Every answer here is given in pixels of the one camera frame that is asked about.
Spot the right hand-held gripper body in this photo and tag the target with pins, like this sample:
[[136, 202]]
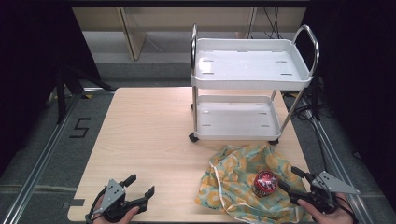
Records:
[[327, 186]]

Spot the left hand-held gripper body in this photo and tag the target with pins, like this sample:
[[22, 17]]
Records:
[[111, 196]]

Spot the yellow green floral cloth bag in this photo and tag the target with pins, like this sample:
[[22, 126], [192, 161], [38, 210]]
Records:
[[224, 182]]

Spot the white two-tier trolley cart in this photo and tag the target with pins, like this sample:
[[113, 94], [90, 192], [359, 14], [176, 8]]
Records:
[[249, 65]]

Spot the person's left hand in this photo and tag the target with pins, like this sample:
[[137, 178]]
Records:
[[129, 215]]

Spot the person's right hand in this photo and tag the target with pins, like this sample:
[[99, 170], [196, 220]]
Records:
[[327, 216]]

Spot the black tripod stand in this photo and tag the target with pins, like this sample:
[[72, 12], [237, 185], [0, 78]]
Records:
[[60, 99]]

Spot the wooden panel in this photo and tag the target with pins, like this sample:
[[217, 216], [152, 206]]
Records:
[[132, 34]]

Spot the aluminium floor rail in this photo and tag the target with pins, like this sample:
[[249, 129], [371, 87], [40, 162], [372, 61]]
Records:
[[339, 168], [40, 165]]

